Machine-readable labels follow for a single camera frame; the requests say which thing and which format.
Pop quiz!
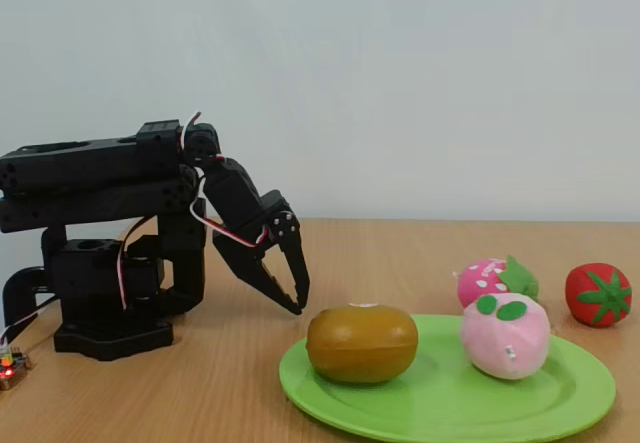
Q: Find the pink plush peach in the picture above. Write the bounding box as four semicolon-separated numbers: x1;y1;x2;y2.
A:
460;293;551;380

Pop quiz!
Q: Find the green plate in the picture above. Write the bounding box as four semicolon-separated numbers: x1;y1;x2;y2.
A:
278;312;617;443

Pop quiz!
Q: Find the brown kiwi toy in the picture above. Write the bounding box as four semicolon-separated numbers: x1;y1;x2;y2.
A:
305;302;419;385

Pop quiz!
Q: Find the pink plush strawberry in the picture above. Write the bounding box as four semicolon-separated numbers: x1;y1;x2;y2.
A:
453;255;541;310

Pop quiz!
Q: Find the black table clamp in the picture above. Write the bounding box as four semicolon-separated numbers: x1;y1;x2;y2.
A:
2;265;64;327

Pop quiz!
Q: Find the small controller circuit board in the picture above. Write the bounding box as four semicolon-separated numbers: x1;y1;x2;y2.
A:
0;346;34;392

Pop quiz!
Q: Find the red plush tomato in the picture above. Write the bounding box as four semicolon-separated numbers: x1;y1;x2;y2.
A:
564;261;634;328

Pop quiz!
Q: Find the red white gripper cable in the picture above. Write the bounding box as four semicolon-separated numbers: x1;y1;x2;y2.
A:
189;155;269;249

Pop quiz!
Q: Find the red white wrist cable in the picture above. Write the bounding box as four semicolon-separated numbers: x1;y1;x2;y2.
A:
178;111;203;152

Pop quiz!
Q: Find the red white base cable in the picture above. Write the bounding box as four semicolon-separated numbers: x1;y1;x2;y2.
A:
116;215;157;311

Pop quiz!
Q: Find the red white board cable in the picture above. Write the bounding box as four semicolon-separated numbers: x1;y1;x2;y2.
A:
0;292;62;352

